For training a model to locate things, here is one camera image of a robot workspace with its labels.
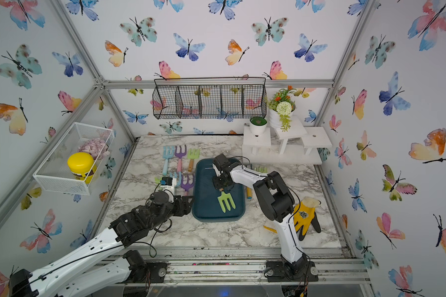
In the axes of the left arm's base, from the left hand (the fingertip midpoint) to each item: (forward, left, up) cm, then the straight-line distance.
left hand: (190, 197), depth 75 cm
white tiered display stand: (+41, -56, -16) cm, 71 cm away
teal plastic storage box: (+6, -4, -21) cm, 22 cm away
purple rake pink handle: (+30, +13, -17) cm, 37 cm away
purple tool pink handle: (+15, +6, -17) cm, 24 cm away
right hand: (+17, -10, -16) cm, 25 cm away
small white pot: (+38, -31, +5) cm, 49 cm away
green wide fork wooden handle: (+39, +6, -18) cm, 44 cm away
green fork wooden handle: (+9, -13, -17) cm, 23 cm away
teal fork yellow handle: (+11, -26, -17) cm, 33 cm away
